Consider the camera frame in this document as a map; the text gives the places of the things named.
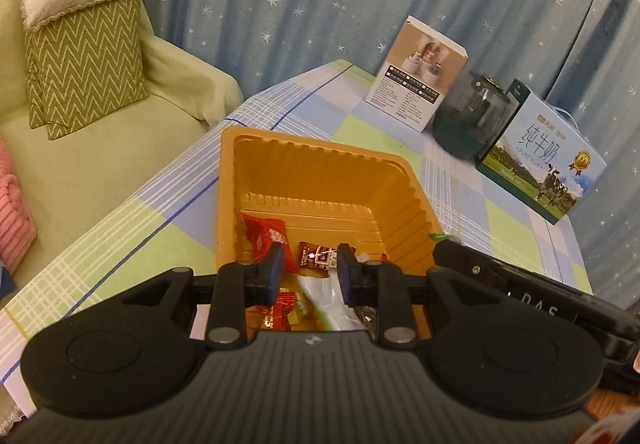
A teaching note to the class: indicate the red snack packet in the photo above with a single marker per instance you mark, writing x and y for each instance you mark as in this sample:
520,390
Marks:
272,311
260,236

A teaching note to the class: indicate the dark glass jar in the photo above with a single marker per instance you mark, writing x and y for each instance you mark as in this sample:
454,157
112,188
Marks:
470,123

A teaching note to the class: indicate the small green yellow candy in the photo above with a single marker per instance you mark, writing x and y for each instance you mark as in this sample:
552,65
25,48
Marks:
301,306

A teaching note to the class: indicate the small dark red candy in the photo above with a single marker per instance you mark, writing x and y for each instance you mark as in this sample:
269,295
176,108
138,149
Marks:
317,255

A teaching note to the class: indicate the checked tablecloth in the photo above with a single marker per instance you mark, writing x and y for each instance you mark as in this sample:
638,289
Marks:
150,234

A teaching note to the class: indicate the light green sofa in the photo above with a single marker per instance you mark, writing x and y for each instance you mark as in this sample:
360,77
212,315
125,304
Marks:
100,148

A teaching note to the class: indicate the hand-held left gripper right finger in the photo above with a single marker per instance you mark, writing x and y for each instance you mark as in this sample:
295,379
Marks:
346,274

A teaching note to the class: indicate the red white printed garment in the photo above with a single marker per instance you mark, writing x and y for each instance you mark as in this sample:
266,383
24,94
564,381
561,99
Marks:
605,431

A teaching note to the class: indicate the milk carton gift box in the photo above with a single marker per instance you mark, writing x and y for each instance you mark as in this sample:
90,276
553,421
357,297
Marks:
545,158

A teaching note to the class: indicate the white product box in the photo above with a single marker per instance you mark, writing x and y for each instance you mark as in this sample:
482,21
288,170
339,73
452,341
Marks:
415,73

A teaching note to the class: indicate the orange plastic tray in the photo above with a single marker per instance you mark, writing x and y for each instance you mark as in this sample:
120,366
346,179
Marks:
320,184

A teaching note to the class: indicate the pink ribbed cushion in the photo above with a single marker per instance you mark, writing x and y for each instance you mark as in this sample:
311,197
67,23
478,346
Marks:
12,214

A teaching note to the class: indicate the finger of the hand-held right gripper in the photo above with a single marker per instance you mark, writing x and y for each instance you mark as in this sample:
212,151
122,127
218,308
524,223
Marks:
465,259

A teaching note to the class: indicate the clear grey snack packet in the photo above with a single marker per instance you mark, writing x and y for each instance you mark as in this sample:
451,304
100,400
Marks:
367,316

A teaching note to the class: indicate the green zigzag pillow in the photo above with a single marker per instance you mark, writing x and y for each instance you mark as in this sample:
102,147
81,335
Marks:
85,63

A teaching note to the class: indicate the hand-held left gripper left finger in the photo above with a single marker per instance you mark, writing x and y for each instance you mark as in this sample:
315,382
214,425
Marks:
275,269

